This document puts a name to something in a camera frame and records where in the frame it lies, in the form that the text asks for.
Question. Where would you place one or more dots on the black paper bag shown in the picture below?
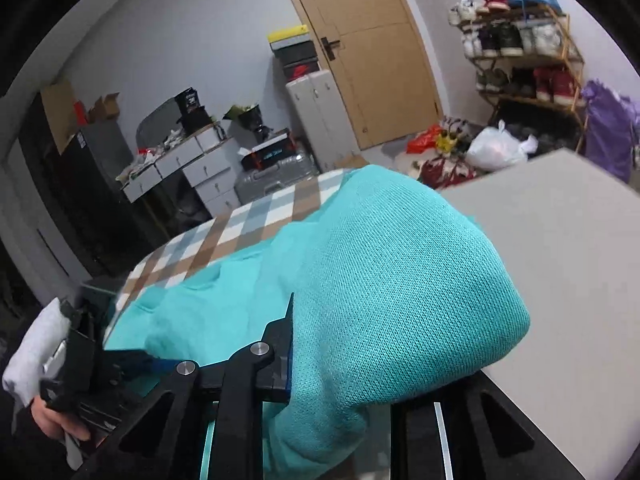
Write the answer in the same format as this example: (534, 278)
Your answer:
(192, 107)

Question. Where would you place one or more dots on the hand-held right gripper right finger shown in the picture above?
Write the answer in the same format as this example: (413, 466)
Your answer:
(480, 430)

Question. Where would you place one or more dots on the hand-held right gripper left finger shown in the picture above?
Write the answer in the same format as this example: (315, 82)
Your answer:
(277, 365)

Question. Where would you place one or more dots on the silver suitcase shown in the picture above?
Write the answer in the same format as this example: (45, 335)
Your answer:
(275, 182)

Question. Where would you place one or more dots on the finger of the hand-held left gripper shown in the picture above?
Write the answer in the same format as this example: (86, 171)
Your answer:
(145, 362)

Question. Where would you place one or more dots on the dark wardrobe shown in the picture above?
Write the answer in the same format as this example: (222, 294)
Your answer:
(45, 170)

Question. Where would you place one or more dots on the grey bed panel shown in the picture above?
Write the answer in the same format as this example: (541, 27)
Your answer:
(565, 270)

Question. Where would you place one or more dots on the wooden door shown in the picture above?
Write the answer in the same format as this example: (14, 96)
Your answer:
(360, 60)

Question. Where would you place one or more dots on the shoe rack with sneakers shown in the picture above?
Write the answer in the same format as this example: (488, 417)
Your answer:
(515, 35)

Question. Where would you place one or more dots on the wooden shoe rack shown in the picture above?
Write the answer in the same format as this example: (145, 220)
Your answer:
(575, 55)

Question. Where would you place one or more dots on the white plastic bag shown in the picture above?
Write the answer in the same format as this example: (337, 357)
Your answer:
(495, 150)

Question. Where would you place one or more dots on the black fridge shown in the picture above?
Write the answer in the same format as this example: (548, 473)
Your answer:
(100, 185)

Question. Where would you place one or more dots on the black duffel bag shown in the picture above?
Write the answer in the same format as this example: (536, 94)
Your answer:
(190, 210)

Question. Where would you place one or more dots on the checkered bed sheet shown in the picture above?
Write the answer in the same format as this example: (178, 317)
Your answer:
(240, 240)

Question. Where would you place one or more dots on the wrapped flower bouquet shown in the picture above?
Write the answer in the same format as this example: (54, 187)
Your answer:
(245, 115)

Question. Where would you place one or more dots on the pile of desk clutter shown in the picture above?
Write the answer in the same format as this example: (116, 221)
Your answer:
(155, 155)

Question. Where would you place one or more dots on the white suitcase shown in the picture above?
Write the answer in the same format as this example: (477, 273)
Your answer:
(320, 120)

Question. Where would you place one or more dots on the red plastic bag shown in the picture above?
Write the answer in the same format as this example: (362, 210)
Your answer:
(422, 142)

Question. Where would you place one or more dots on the white desk with drawers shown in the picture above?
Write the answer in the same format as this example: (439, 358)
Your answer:
(210, 175)

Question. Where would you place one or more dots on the black and red box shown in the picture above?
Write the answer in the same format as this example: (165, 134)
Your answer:
(267, 152)

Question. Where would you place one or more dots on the purple bag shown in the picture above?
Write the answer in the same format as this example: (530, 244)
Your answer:
(610, 130)

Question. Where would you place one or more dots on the grey chair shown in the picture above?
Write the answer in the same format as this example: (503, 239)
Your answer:
(155, 127)

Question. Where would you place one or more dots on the person's left hand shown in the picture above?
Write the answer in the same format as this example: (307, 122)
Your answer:
(50, 422)

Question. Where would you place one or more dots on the yellow shoe box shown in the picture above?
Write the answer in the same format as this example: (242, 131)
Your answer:
(287, 35)

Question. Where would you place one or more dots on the red carton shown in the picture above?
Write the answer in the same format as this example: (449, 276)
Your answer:
(81, 114)

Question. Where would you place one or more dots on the black shoe box red logo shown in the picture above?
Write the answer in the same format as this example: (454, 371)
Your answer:
(300, 70)

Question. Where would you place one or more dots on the open cardboard box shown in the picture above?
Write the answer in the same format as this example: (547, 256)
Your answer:
(105, 107)

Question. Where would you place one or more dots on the teal hooded jacket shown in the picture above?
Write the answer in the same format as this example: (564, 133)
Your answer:
(390, 285)

